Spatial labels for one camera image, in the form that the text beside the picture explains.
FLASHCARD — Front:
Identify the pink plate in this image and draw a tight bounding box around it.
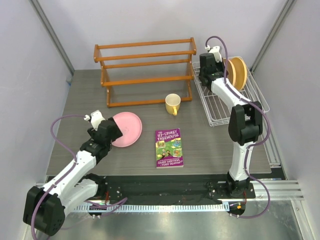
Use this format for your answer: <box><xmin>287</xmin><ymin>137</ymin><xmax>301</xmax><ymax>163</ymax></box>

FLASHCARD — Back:
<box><xmin>112</xmin><ymin>112</ymin><xmax>142</xmax><ymax>148</ymax></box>

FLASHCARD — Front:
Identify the white wire dish rack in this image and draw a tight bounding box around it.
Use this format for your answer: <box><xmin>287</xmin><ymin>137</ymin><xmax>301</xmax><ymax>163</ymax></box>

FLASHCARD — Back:
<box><xmin>192</xmin><ymin>61</ymin><xmax>270</xmax><ymax>127</ymax></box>

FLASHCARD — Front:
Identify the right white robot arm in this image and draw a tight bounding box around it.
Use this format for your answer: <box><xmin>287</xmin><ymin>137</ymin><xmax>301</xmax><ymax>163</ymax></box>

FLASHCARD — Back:
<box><xmin>198</xmin><ymin>52</ymin><xmax>263</xmax><ymax>198</ymax></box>

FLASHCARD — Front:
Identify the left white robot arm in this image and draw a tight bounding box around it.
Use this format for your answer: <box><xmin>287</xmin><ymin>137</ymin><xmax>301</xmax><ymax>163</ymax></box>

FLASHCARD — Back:
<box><xmin>23</xmin><ymin>117</ymin><xmax>123</xmax><ymax>239</ymax></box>

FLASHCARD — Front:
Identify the orange wooden shelf rack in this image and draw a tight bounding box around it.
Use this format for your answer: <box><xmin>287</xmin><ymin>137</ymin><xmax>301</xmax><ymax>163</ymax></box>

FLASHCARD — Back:
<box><xmin>93</xmin><ymin>37</ymin><xmax>197</xmax><ymax>108</ymax></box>

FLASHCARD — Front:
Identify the front yellow plate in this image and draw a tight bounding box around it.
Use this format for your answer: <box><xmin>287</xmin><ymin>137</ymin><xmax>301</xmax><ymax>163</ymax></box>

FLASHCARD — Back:
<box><xmin>227</xmin><ymin>59</ymin><xmax>237</xmax><ymax>86</ymax></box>

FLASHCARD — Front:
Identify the yellow plate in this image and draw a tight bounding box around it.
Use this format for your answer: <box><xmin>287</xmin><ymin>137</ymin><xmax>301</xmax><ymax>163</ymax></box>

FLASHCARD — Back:
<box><xmin>231</xmin><ymin>56</ymin><xmax>248</xmax><ymax>92</ymax></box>
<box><xmin>227</xmin><ymin>59</ymin><xmax>237</xmax><ymax>86</ymax></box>

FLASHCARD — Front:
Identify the back yellow plate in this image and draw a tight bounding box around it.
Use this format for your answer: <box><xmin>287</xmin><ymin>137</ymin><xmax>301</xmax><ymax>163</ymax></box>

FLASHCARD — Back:
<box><xmin>231</xmin><ymin>56</ymin><xmax>248</xmax><ymax>92</ymax></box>

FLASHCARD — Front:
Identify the yellow mug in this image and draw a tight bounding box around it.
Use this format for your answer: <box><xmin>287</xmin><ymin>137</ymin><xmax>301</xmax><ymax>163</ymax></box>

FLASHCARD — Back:
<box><xmin>165</xmin><ymin>93</ymin><xmax>181</xmax><ymax>116</ymax></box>

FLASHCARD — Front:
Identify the purple treehouse book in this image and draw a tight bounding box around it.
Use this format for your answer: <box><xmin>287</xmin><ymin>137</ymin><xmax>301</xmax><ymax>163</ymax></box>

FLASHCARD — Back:
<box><xmin>155</xmin><ymin>128</ymin><xmax>184</xmax><ymax>169</ymax></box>

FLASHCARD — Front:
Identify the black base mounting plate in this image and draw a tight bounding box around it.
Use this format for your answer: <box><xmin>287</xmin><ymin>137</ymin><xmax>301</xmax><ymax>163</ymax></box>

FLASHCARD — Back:
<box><xmin>94</xmin><ymin>174</ymin><xmax>256</xmax><ymax>206</ymax></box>

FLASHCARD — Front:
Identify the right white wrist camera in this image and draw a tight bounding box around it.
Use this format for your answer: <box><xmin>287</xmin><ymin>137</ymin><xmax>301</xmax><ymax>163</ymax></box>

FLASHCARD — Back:
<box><xmin>205</xmin><ymin>45</ymin><xmax>223</xmax><ymax>63</ymax></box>

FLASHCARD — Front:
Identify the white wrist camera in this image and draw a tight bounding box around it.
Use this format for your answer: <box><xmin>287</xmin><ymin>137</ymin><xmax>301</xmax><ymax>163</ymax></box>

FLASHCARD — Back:
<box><xmin>205</xmin><ymin>45</ymin><xmax>223</xmax><ymax>63</ymax></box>
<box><xmin>83</xmin><ymin>110</ymin><xmax>106</xmax><ymax>131</ymax></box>

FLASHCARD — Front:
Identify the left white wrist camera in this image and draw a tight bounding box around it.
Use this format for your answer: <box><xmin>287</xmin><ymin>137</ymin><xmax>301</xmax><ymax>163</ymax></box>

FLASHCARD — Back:
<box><xmin>83</xmin><ymin>110</ymin><xmax>106</xmax><ymax>131</ymax></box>

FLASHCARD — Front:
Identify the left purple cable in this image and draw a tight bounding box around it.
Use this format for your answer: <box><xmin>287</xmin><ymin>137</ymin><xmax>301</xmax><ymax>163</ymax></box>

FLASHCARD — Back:
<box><xmin>31</xmin><ymin>114</ymin><xmax>88</xmax><ymax>240</ymax></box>

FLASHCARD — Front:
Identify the white slotted cable duct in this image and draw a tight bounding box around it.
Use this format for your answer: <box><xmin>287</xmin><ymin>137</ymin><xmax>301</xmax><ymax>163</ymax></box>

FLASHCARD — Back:
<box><xmin>72</xmin><ymin>202</ymin><xmax>230</xmax><ymax>214</ymax></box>

